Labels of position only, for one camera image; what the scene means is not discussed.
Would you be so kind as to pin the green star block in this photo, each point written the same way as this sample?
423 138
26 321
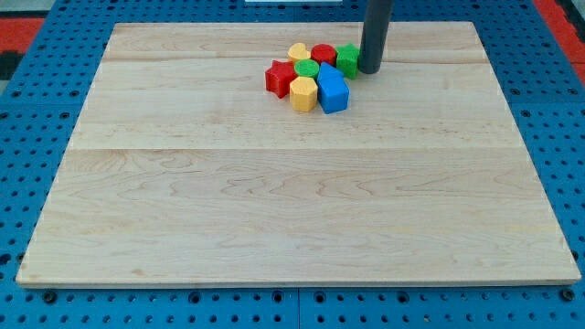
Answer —
346 60

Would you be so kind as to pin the red star block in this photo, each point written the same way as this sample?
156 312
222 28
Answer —
278 77

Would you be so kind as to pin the green circle block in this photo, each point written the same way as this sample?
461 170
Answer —
307 68

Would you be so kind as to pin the red circle block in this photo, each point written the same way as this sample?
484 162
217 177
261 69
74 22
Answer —
321 53

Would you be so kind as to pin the yellow hexagon block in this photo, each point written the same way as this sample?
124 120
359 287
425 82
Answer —
303 94

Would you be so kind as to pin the blue cube block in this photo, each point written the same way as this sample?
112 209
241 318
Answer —
333 95

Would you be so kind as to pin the blue triangle block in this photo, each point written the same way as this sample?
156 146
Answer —
328 71

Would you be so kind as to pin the light wooden board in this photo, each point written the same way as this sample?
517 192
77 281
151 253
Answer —
184 172

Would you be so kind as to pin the yellow heart block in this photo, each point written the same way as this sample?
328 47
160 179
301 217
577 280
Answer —
297 52

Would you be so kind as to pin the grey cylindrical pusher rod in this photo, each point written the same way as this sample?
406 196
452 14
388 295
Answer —
374 34

